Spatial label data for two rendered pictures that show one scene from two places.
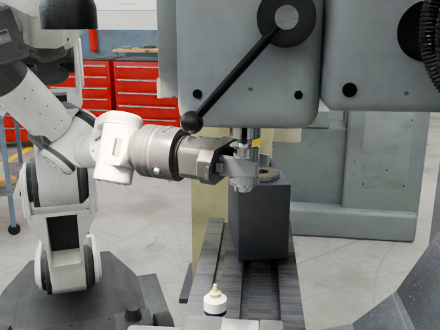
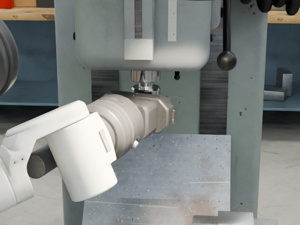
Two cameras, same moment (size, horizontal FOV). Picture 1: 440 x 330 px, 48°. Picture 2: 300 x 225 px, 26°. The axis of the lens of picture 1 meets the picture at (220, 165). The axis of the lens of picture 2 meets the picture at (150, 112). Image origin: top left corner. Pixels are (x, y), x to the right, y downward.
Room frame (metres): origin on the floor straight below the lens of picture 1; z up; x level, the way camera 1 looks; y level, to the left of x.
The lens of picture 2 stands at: (0.74, 0.97, 1.53)
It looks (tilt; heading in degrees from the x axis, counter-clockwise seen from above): 17 degrees down; 270
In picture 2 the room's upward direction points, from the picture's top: straight up
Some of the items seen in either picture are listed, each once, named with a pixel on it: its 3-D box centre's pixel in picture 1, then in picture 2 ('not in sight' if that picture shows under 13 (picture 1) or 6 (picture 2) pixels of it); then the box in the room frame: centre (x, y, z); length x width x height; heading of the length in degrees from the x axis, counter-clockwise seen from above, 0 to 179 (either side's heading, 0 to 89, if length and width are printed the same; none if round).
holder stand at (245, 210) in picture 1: (256, 203); not in sight; (1.17, -0.09, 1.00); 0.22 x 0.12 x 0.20; 5
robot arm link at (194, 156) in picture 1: (191, 157); (122, 121); (0.78, 0.05, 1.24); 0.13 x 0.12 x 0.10; 157
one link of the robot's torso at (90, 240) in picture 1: (68, 262); not in sight; (1.48, 0.50, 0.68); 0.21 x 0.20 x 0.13; 17
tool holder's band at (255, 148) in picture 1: (245, 146); (145, 89); (0.74, -0.04, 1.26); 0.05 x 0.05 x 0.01
